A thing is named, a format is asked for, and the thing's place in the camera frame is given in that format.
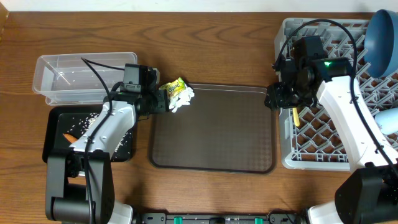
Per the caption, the yellow green snack wrapper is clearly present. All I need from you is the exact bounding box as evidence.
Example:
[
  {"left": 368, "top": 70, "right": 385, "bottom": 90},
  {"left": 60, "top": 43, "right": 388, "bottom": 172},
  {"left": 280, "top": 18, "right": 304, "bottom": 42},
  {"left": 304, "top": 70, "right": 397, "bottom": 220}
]
[{"left": 159, "top": 77, "right": 187, "bottom": 100}]

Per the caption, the yellow plastic spoon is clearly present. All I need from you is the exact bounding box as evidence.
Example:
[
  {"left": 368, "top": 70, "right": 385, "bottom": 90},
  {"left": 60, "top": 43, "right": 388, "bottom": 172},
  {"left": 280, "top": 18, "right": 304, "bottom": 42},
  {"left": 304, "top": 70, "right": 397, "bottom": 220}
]
[{"left": 292, "top": 108, "right": 300, "bottom": 127}]

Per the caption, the white tissue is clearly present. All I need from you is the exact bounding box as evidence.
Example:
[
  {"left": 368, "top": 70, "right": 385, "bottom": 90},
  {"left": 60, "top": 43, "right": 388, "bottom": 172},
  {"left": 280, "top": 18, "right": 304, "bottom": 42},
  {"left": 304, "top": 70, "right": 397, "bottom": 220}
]
[{"left": 169, "top": 87, "right": 195, "bottom": 113}]

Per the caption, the orange carrot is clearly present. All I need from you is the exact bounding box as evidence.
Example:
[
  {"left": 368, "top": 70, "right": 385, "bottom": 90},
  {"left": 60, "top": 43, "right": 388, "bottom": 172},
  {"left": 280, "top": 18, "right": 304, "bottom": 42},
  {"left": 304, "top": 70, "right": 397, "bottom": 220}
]
[{"left": 63, "top": 133, "right": 78, "bottom": 144}]

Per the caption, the light blue cup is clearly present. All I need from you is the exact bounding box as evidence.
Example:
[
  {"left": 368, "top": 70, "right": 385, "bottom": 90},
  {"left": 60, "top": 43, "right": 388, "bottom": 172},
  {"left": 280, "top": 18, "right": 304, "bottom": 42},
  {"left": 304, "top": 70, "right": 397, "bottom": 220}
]
[{"left": 374, "top": 108, "right": 398, "bottom": 135}]

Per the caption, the dark blue plate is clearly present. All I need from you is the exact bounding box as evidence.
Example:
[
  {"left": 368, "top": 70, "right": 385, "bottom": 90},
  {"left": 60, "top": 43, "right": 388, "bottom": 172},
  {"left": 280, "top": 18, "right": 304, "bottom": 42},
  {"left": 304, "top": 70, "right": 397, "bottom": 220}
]
[{"left": 364, "top": 9, "right": 397, "bottom": 78}]

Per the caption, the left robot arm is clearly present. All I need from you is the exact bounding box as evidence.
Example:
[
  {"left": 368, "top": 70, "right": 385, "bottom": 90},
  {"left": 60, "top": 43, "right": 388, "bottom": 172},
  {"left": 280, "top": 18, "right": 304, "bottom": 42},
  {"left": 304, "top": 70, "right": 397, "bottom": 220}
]
[{"left": 45, "top": 90, "right": 169, "bottom": 223}]

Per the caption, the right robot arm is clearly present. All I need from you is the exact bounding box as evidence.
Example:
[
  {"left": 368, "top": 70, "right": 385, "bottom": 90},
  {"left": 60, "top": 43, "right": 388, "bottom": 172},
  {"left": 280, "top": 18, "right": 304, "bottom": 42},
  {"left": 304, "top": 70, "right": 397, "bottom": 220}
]
[{"left": 264, "top": 57, "right": 397, "bottom": 223}]

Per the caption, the grey dishwasher rack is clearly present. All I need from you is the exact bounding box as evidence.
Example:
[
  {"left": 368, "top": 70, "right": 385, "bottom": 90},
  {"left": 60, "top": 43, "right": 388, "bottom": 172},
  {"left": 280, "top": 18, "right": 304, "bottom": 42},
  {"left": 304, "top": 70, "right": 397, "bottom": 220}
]
[{"left": 274, "top": 18, "right": 397, "bottom": 171}]

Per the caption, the brown serving tray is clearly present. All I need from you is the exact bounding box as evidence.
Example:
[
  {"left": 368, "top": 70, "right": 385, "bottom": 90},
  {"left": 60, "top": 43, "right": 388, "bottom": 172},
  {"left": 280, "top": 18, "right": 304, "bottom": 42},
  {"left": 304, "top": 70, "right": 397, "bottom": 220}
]
[{"left": 148, "top": 84, "right": 277, "bottom": 175}]

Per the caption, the clear plastic bin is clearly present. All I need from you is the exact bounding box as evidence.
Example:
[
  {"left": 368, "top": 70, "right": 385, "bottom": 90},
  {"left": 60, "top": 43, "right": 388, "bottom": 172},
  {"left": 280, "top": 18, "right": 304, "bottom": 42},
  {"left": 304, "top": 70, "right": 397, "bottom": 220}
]
[{"left": 32, "top": 52, "right": 137, "bottom": 105}]

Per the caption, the white rice pile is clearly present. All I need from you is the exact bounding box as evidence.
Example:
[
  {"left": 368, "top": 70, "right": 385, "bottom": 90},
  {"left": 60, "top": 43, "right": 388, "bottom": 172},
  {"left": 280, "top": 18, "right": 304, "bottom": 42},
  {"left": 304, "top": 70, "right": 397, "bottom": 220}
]
[{"left": 63, "top": 113, "right": 132, "bottom": 157}]

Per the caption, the black plastic tray bin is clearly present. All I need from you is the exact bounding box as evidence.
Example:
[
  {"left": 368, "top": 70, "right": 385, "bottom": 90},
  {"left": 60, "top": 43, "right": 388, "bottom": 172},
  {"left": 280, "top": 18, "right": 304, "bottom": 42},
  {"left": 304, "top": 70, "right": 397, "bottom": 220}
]
[{"left": 42, "top": 105, "right": 135, "bottom": 162}]

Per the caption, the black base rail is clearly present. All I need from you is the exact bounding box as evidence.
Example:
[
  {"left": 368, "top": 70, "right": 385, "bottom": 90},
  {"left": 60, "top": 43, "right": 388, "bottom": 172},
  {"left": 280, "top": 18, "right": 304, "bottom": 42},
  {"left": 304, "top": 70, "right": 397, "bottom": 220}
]
[{"left": 131, "top": 211, "right": 309, "bottom": 224}]

